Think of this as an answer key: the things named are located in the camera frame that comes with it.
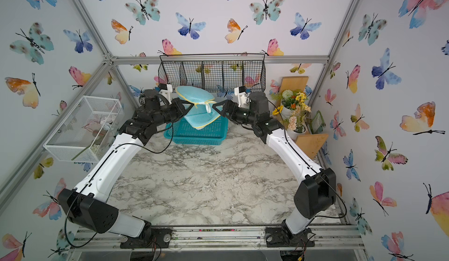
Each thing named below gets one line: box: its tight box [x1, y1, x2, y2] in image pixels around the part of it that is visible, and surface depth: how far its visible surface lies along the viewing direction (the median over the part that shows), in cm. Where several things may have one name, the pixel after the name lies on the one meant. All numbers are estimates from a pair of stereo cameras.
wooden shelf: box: [274, 76, 329, 160], surface depth 100 cm
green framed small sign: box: [310, 110, 326, 135], surface depth 113 cm
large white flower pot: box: [280, 89, 307, 120], surface depth 100 cm
